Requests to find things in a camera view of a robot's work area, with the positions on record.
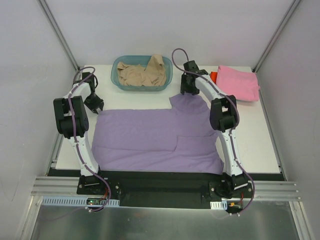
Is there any teal plastic basket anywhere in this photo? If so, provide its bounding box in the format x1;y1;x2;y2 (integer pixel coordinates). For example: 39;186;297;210
110;55;173;92

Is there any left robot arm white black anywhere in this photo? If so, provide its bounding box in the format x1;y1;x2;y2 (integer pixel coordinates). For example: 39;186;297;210
53;71;106;195

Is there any pink folded t shirt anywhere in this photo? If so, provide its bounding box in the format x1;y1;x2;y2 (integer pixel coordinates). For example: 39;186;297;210
216;65;260;102

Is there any orange folded t shirt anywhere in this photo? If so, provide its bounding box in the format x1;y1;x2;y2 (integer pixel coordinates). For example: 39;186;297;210
210;71;218;84

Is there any grey cable duct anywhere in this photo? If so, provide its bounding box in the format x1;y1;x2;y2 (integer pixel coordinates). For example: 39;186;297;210
210;200;228;210
42;196;120;208

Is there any right grey cable duct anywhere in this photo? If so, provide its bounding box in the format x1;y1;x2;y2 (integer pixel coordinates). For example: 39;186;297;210
210;200;228;210

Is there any left aluminium frame post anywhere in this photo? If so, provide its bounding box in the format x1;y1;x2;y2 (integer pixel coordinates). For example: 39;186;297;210
37;0;80;71

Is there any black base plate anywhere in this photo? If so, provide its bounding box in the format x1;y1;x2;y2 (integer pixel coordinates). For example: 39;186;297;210
76;171;254;209

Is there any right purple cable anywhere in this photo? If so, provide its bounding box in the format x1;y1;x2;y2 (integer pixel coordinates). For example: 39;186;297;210
171;47;256;217

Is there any purple t shirt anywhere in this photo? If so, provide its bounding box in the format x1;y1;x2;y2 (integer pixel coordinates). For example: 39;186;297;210
92;94;224;175

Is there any right aluminium frame post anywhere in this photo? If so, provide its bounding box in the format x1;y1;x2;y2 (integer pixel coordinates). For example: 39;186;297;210
252;0;303;74

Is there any beige t shirt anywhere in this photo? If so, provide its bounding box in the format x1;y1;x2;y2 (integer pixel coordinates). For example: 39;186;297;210
116;54;167;87

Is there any aluminium frame post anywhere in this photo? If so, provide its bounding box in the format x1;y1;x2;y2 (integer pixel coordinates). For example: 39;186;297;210
252;0;303;74
37;0;80;71

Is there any left grey cable duct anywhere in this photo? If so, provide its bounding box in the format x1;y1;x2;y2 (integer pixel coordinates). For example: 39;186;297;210
42;196;120;208

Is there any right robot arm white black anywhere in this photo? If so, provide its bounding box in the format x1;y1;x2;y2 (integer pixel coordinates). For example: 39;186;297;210
180;60;249;199

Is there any front aluminium rail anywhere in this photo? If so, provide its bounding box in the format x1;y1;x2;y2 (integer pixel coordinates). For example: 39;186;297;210
31;176;302;202

